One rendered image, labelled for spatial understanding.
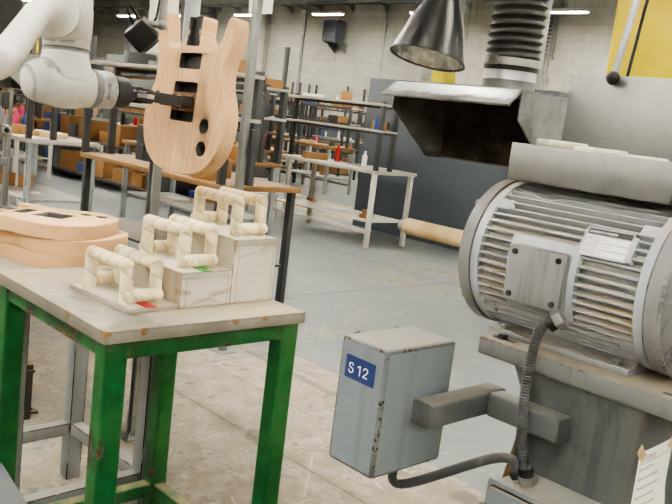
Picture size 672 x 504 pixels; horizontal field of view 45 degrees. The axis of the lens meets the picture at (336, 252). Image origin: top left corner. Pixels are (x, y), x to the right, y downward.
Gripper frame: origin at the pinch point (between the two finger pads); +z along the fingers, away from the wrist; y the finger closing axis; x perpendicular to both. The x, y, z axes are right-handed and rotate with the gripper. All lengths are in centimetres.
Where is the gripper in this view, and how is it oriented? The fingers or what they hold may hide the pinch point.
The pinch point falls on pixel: (182, 101)
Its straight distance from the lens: 214.4
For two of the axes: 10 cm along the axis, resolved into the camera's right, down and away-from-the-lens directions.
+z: 6.9, -0.2, 7.2
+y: 7.1, 2.0, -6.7
